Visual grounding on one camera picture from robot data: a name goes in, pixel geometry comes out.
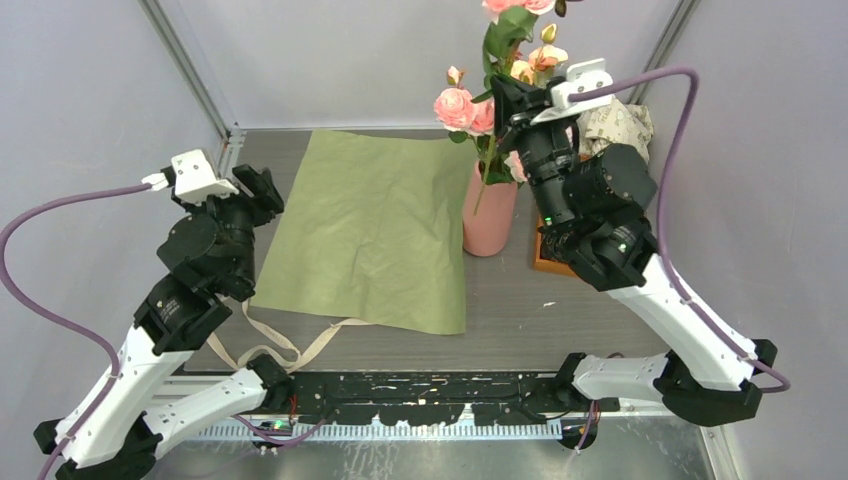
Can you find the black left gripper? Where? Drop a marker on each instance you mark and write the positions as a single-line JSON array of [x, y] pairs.
[[268, 200]]

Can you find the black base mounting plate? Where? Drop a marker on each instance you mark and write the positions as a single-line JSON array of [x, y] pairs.
[[422, 398]]

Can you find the peach flower stem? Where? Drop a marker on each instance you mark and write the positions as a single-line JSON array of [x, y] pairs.
[[539, 65]]

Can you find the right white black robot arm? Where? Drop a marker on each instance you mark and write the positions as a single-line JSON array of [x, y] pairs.
[[707, 375]]

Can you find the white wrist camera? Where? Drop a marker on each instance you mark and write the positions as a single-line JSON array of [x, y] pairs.
[[191, 178], [576, 93]]

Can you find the aluminium front rail frame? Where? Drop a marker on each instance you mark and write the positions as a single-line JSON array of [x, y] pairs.
[[224, 409]]

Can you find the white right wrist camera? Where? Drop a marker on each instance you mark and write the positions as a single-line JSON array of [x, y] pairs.
[[576, 93]]

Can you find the peach paper bouquet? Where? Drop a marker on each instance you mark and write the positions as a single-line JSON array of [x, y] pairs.
[[373, 231]]

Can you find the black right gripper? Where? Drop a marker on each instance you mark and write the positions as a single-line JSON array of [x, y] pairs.
[[513, 104]]

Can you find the crumpled white patterned cloth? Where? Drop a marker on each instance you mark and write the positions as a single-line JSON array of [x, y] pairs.
[[629, 124]]

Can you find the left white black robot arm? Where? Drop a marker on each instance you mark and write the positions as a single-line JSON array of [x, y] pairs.
[[170, 325]]

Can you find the beige ribbon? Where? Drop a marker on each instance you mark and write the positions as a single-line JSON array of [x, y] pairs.
[[282, 350]]

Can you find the orange compartment tray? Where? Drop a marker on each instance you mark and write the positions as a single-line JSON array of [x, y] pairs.
[[543, 259]]

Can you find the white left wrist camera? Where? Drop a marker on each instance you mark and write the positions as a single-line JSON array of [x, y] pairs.
[[191, 178]]

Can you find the pink cylindrical vase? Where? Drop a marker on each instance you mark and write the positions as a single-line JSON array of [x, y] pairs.
[[487, 216]]

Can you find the pink flower stem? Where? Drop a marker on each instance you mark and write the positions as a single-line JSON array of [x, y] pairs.
[[513, 26], [457, 111]]

